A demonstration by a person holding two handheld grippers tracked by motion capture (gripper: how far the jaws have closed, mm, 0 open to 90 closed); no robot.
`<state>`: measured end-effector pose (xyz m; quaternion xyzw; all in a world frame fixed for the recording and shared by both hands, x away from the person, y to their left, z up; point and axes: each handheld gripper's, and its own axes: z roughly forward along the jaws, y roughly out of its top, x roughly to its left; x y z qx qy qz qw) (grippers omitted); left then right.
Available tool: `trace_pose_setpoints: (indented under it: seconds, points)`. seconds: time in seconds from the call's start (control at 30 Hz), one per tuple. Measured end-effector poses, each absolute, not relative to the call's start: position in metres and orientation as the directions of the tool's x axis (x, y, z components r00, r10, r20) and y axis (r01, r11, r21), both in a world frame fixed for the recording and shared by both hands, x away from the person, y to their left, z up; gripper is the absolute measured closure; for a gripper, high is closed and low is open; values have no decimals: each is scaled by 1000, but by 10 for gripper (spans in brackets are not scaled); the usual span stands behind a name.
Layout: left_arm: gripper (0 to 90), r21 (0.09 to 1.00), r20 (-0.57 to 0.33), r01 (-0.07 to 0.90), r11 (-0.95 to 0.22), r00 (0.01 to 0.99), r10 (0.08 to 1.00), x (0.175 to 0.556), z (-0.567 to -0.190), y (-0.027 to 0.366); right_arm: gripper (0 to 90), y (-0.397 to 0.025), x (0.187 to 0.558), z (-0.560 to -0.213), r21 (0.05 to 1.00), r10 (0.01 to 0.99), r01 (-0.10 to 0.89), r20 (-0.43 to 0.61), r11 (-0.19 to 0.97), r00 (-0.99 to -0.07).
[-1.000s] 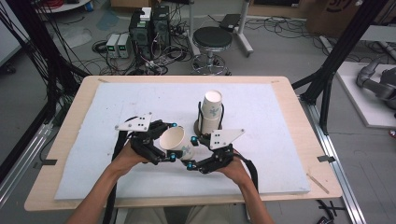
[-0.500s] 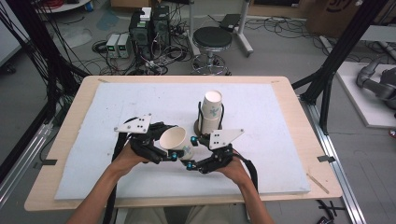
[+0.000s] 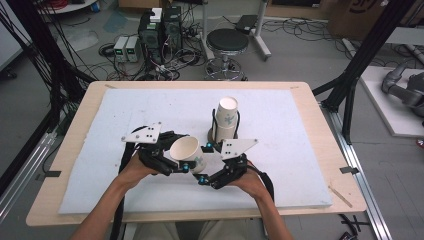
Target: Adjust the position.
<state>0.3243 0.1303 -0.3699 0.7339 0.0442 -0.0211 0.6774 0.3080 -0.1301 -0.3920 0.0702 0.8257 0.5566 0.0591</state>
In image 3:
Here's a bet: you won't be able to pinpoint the white floor platform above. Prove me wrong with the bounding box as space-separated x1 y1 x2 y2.
359 65 424 139

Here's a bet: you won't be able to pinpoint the thin wooden stick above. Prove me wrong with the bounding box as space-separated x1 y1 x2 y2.
328 185 354 209

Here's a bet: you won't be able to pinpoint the person's left hand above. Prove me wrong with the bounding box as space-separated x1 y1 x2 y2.
115 153 160 190

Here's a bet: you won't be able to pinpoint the black cable bundle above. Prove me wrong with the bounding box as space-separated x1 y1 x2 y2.
338 213 370 240

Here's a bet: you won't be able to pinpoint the black gripper strap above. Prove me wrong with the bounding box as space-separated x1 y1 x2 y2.
110 125 148 240
246 162 276 203

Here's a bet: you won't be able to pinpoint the black round stool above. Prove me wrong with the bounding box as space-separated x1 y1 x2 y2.
204 28 250 81

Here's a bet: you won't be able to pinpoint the black computer tower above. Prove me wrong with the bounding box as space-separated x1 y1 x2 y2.
137 11 165 65
162 5 184 56

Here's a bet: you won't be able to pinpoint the small white box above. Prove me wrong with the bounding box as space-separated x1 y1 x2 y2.
149 7 164 24

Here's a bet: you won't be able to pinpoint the brown cardboard box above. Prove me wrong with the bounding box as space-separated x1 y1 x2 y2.
327 0 424 42

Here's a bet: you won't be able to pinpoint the tangle of floor cables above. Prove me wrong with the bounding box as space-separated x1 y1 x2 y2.
97 39 208 82

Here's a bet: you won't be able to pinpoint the stack of white paper cups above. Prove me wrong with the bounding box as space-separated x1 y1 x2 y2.
213 96 240 144

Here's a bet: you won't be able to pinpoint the black frame with cables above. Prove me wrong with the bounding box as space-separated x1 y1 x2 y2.
0 0 98 141

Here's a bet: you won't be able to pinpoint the person's left leg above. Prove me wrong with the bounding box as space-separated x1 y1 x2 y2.
132 222 178 240

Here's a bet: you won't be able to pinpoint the white foam mat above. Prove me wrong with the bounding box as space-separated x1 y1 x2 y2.
58 88 333 215

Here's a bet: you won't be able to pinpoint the aluminium rail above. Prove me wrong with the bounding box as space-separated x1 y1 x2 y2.
320 102 394 240
0 130 58 223

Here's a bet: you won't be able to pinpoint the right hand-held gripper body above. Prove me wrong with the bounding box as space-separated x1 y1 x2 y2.
210 138 260 191

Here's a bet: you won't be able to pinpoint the person's right leg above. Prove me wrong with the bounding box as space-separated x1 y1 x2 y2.
199 218 268 240

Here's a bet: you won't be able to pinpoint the black metal frame strut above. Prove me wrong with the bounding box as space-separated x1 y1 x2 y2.
312 0 418 145

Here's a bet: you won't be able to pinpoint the black right gripper strap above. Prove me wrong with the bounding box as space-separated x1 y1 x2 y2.
246 162 276 203

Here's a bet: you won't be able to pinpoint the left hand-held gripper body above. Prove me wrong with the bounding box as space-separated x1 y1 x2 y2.
121 122 173 165

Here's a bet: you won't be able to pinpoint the person's leg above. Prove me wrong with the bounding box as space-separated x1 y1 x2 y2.
199 218 268 240
132 222 178 240

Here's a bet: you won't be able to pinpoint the black wire cup holder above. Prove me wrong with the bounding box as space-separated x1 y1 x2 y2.
207 108 241 145

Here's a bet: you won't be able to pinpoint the black left gripper strap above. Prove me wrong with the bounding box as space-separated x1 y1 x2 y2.
110 125 148 240

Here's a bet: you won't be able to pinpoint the black floor cables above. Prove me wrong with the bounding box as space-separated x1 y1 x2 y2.
261 17 346 44

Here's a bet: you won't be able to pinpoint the flat black device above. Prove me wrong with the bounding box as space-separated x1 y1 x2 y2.
234 14 260 35

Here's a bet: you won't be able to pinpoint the black tape piece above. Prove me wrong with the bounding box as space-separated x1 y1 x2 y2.
35 170 63 181
339 165 361 175

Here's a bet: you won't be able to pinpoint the round white table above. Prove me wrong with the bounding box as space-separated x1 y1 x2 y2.
37 0 98 15

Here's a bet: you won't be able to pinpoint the person's right hand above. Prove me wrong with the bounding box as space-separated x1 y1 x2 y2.
229 164 271 202

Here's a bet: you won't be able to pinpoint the grey power supply unit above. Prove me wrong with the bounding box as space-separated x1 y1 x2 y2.
113 35 130 64
125 35 142 64

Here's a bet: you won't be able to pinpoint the white metal stand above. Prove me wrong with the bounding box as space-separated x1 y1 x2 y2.
199 0 273 62

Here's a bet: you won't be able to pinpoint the single white paper cup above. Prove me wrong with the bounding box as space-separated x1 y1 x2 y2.
168 135 207 175

